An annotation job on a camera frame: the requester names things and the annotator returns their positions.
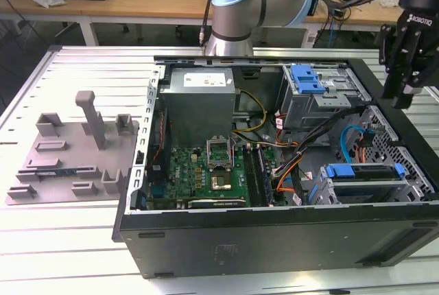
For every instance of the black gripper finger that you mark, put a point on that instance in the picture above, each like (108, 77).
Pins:
(411, 68)
(391, 51)

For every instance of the hard disk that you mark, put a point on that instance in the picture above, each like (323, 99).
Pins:
(343, 171)

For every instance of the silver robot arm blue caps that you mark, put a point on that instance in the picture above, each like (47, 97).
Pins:
(236, 17)

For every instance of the grey metal disk bay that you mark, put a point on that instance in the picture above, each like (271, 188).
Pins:
(415, 188)

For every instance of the blue plastic drive latch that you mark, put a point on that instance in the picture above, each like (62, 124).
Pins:
(305, 82)

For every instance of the grey metal drive cage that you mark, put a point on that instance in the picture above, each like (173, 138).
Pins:
(308, 109)

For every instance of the grey metal power supply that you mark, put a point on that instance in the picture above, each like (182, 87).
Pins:
(195, 109)

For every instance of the CPU socket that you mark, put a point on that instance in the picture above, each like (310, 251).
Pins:
(221, 182)

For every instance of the black open PC case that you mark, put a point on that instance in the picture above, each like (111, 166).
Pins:
(274, 240)

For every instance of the black graphics card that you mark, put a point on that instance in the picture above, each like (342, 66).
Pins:
(219, 203)

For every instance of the green motherboard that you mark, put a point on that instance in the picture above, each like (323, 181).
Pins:
(185, 171)

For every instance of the black case fan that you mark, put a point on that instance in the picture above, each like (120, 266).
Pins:
(159, 144)

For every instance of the wooden desk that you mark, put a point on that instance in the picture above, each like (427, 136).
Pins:
(137, 0)

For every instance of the grey printed parts rack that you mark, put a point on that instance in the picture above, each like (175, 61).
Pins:
(85, 161)

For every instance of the green RAM stick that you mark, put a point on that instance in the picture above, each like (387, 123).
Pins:
(55, 173)

